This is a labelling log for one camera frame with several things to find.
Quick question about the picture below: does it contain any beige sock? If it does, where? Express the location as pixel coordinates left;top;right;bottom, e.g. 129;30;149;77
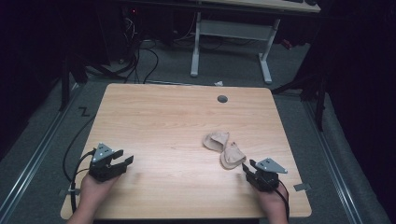
202;131;231;154
219;141;248;171

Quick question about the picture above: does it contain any black metal stand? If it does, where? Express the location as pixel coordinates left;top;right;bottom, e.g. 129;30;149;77
270;46;330;133
57;46;90;112

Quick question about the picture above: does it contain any black floor cable bundle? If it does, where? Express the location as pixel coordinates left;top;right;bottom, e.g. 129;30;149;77
85;15;225;85

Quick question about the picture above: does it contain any red small object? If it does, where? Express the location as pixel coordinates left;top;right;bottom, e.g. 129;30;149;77
280;38;294;51

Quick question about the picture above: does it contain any dark computer tower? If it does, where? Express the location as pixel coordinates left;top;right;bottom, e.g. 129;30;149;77
94;4;139;64

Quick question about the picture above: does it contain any grey tape piece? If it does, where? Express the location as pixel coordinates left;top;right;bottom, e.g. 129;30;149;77
292;182;312;192
58;188;82;197

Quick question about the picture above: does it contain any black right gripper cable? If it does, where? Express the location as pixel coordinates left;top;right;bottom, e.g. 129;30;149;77
274;178;290;222

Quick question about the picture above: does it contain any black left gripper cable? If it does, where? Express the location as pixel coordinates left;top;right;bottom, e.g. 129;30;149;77
62;148;97;216

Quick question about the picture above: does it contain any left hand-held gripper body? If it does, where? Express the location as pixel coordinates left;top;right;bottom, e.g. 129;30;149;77
88;142;128;183

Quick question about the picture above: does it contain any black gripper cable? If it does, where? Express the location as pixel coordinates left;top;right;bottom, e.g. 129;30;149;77
62;148;97;216
274;178;290;222

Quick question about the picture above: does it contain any metal floor rail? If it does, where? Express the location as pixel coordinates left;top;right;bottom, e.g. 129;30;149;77
0;83;82;220
303;100;365;224

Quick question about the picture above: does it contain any white frame desk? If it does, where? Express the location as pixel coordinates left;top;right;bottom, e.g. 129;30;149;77
190;0;322;85

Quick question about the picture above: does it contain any person's left hand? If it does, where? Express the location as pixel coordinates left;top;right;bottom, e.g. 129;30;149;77
78;172;121;217

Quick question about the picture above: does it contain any person's right hand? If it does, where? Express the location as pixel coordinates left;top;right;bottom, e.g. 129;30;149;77
254;182;290;218

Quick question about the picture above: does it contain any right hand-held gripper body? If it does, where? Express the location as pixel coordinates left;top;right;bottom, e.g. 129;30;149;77
244;157;289;192

